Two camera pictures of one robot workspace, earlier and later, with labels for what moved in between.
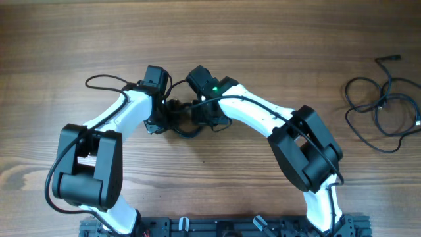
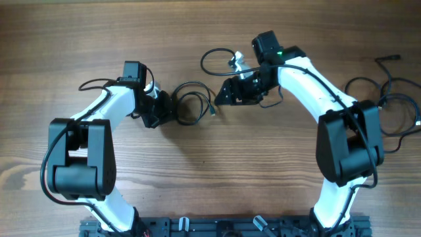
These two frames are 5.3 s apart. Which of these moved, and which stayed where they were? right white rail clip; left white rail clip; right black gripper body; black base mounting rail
Moved: right black gripper body
Stayed: left white rail clip; right white rail clip; black base mounting rail
